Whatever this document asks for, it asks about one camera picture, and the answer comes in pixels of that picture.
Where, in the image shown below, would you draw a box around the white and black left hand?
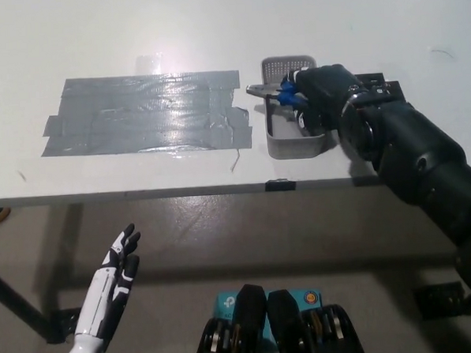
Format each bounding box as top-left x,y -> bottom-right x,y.
68,223 -> 147,344

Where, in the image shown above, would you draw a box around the black right hand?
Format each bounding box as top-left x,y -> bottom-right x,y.
278,62 -> 364,140

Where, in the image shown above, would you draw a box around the blue handled pliers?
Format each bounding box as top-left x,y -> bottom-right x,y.
245,81 -> 308,113

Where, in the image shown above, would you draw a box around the grey plastic basket container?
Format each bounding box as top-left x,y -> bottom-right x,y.
260,53 -> 329,160

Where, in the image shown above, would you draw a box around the black robot torso teal tops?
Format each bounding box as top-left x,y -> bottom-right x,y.
189,278 -> 366,353

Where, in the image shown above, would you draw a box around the black tape patch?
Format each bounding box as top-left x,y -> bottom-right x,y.
352,70 -> 407,108

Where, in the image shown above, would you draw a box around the black table leg with foot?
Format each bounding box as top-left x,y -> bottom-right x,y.
0,259 -> 85,347
413,280 -> 471,321

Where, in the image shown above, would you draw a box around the grey duct tape patch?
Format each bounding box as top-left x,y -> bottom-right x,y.
37,67 -> 255,160

